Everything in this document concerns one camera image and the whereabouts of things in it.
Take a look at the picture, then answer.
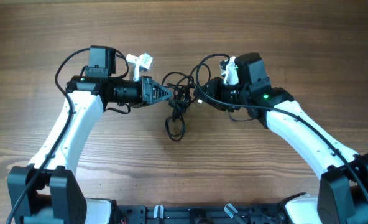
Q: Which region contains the right white gripper handle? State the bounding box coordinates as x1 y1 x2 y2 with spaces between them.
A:
220 56 239 85

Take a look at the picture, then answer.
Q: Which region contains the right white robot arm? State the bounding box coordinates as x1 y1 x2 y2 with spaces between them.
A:
194 78 368 223

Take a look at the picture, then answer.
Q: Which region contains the left white gripper handle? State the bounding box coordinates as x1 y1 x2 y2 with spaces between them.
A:
126 53 153 82

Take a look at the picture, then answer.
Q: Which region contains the white gripper handle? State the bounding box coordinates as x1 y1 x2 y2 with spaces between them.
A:
220 56 239 85
126 53 153 82

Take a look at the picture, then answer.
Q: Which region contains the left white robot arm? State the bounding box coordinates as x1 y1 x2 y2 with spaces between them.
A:
7 76 172 223

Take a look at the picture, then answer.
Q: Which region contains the thick black USB cable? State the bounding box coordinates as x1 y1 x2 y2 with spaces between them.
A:
161 71 197 142

